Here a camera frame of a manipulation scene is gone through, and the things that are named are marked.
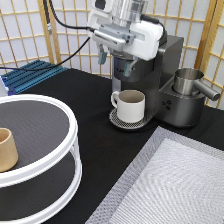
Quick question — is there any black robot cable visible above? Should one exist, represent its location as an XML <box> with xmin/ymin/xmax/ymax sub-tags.
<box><xmin>0</xmin><ymin>0</ymin><xmax>98</xmax><ymax>72</ymax></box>

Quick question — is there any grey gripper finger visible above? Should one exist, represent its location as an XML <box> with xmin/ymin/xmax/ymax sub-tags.
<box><xmin>124</xmin><ymin>60</ymin><xmax>137</xmax><ymax>77</ymax></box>
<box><xmin>98</xmin><ymin>44</ymin><xmax>107</xmax><ymax>65</ymax></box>

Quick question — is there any wooden paper folding screen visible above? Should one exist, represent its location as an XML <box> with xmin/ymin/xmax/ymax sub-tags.
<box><xmin>0</xmin><ymin>0</ymin><xmax>224</xmax><ymax>110</ymax></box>

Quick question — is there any steel milk frother jug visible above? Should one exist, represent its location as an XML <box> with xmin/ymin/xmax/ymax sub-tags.
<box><xmin>173</xmin><ymin>68</ymin><xmax>220</xmax><ymax>101</ymax></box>

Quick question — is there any grey woven placemat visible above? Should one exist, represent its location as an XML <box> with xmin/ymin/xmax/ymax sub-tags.
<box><xmin>85</xmin><ymin>127</ymin><xmax>224</xmax><ymax>224</ymax></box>

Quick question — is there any small wooden cup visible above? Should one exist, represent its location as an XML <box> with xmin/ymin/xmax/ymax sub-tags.
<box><xmin>0</xmin><ymin>128</ymin><xmax>18</xmax><ymax>172</ymax></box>

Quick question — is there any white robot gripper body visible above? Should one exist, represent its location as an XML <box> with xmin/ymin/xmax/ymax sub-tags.
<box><xmin>88</xmin><ymin>9</ymin><xmax>163</xmax><ymax>61</ymax></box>

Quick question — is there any white ceramic mug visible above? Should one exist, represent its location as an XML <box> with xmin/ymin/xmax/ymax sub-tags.
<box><xmin>111</xmin><ymin>90</ymin><xmax>145</xmax><ymax>123</ymax></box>

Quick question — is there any white two-tier round shelf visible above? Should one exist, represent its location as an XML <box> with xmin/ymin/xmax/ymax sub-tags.
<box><xmin>0</xmin><ymin>94</ymin><xmax>82</xmax><ymax>224</ymax></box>

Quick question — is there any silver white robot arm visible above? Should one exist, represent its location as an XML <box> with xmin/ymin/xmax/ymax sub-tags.
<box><xmin>87</xmin><ymin>0</ymin><xmax>166</xmax><ymax>77</ymax></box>

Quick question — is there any grey pod coffee machine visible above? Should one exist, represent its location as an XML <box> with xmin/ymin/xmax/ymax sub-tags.
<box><xmin>109</xmin><ymin>35</ymin><xmax>205</xmax><ymax>131</ymax></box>

